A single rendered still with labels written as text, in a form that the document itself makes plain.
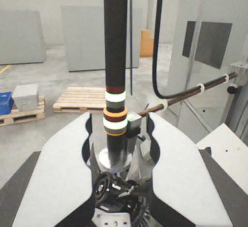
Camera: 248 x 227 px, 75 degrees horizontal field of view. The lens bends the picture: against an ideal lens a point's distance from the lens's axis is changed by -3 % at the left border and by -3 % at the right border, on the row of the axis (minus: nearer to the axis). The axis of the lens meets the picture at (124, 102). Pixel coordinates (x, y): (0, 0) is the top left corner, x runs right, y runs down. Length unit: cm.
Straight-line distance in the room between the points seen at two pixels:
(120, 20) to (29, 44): 742
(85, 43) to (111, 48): 564
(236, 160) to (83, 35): 557
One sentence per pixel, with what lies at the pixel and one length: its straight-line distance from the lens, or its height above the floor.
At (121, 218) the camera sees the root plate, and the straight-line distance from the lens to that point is 61.
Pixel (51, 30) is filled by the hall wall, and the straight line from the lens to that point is 1259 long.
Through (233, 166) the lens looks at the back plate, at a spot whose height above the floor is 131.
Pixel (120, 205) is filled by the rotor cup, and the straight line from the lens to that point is 60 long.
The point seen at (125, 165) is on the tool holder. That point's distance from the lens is 35.
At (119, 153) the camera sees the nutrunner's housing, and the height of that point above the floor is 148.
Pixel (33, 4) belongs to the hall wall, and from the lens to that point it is 1271.
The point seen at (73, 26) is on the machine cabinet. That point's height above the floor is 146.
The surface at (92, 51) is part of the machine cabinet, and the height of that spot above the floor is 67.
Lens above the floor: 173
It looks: 27 degrees down
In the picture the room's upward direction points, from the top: 2 degrees clockwise
